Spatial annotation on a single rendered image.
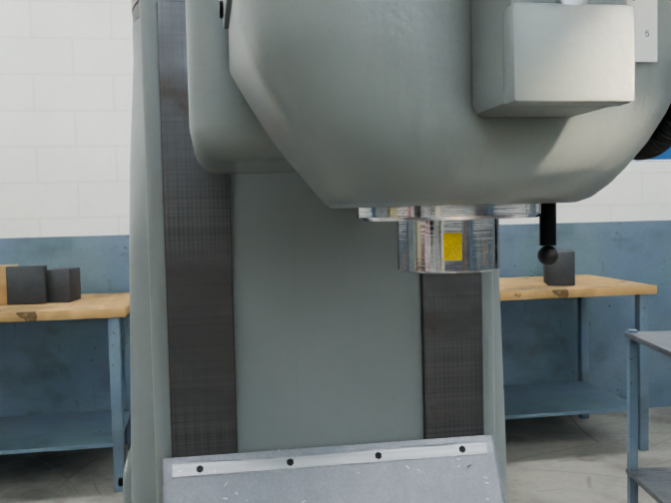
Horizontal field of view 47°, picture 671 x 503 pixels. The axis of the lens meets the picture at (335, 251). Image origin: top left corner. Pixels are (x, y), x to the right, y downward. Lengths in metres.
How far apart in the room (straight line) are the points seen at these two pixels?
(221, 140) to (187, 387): 0.33
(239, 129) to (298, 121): 0.15
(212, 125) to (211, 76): 0.03
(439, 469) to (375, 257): 0.21
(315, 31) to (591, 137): 0.11
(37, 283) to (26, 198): 0.70
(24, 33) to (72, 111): 0.49
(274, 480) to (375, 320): 0.18
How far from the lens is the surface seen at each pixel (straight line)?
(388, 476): 0.77
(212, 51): 0.46
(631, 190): 5.27
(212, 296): 0.72
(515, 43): 0.25
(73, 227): 4.61
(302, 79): 0.29
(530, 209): 0.35
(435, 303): 0.76
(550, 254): 0.38
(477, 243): 0.35
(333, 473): 0.76
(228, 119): 0.46
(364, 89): 0.28
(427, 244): 0.35
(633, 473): 3.20
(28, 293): 4.14
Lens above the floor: 1.31
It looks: 3 degrees down
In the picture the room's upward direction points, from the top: 1 degrees counter-clockwise
